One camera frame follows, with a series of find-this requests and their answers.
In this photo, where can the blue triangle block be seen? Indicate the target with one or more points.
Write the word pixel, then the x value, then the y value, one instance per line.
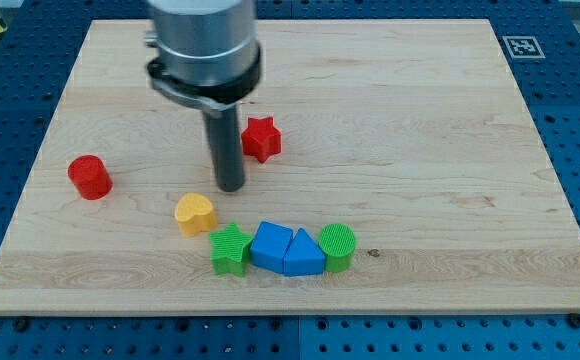
pixel 304 256

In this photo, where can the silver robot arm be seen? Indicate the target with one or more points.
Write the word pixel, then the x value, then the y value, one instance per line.
pixel 208 58

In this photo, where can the green star block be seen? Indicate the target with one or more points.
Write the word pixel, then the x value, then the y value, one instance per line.
pixel 230 250

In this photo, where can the yellow heart block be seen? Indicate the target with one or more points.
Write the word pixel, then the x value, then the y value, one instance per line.
pixel 195 213

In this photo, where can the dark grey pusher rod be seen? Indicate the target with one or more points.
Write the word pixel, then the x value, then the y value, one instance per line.
pixel 223 135

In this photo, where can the wooden board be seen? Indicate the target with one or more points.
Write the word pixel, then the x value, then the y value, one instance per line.
pixel 413 133

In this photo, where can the blue cube block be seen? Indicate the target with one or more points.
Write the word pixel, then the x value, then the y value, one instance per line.
pixel 270 245

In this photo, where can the red cylinder block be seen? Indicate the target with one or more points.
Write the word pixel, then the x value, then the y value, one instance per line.
pixel 90 177

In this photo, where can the white fiducial marker tag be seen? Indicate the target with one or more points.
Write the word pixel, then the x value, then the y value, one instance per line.
pixel 523 47

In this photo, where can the green cylinder block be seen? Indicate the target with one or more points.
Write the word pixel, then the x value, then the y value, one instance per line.
pixel 338 243

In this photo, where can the red star block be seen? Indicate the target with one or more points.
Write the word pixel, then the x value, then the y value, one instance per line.
pixel 261 139

